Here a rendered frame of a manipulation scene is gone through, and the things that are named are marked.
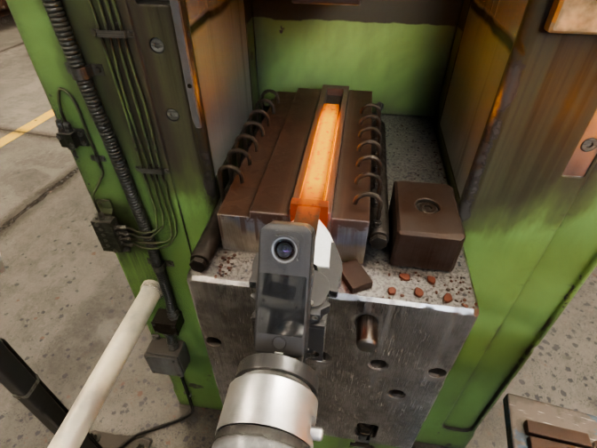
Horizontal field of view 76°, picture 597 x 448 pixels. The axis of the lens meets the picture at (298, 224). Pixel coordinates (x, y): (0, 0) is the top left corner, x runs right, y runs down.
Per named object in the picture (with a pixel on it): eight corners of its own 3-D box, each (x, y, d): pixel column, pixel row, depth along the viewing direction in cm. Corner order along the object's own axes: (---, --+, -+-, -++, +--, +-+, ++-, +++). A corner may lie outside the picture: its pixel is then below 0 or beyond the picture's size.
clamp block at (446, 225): (454, 274, 52) (467, 238, 47) (389, 267, 53) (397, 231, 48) (442, 217, 61) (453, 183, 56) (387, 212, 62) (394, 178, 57)
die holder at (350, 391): (411, 450, 76) (481, 313, 47) (225, 420, 80) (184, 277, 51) (399, 252, 118) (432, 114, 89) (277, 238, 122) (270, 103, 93)
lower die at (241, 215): (362, 264, 53) (370, 216, 47) (222, 249, 55) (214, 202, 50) (368, 125, 84) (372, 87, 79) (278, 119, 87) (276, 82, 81)
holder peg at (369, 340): (376, 355, 49) (378, 343, 47) (354, 351, 49) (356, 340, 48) (376, 327, 52) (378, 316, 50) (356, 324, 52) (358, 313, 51)
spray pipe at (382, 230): (387, 252, 51) (391, 236, 49) (366, 250, 52) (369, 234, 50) (384, 132, 77) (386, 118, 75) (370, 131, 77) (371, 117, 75)
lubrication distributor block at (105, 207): (135, 265, 78) (114, 212, 69) (107, 261, 79) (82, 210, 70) (142, 253, 81) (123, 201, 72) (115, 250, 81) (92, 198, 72)
